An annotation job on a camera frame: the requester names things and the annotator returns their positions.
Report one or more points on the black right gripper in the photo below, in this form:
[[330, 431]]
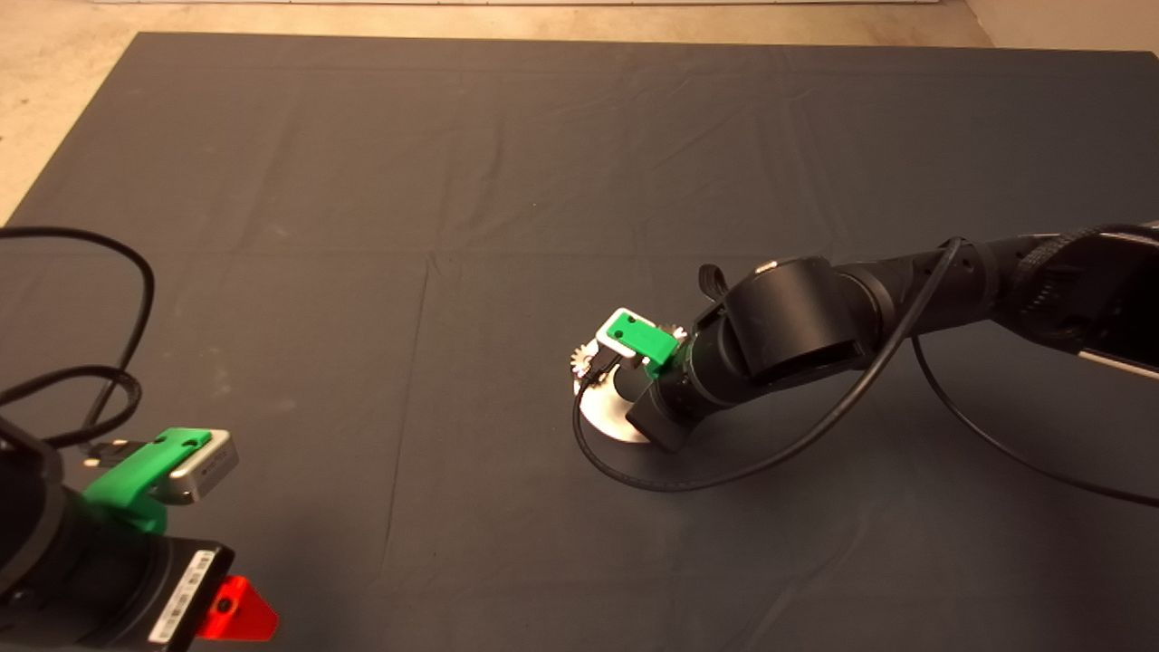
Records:
[[675, 407]]

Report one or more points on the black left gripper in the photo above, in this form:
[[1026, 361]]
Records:
[[127, 598]]

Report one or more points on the small steel planetary gear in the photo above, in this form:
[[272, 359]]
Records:
[[584, 360], [675, 332]]

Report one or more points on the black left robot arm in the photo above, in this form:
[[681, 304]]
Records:
[[27, 561]]

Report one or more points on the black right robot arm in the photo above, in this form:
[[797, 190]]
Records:
[[815, 326]]

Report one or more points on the round metal carrier plate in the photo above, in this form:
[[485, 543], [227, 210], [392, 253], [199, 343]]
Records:
[[607, 417]]

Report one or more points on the dark grey table cloth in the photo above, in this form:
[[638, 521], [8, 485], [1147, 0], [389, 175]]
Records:
[[362, 181]]

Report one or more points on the green right camera mount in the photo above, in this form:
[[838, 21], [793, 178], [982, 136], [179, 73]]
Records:
[[647, 340]]

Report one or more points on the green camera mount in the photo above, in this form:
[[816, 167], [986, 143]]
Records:
[[647, 340], [131, 471]]

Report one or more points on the silver right camera box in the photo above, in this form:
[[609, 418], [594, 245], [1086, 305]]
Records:
[[608, 349]]

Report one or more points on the silver camera box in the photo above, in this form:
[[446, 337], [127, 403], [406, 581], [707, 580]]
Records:
[[608, 349], [213, 466]]

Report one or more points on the silver left camera box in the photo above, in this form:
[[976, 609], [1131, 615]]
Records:
[[213, 466]]

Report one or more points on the green left camera mount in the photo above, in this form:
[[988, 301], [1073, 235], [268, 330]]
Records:
[[131, 471]]

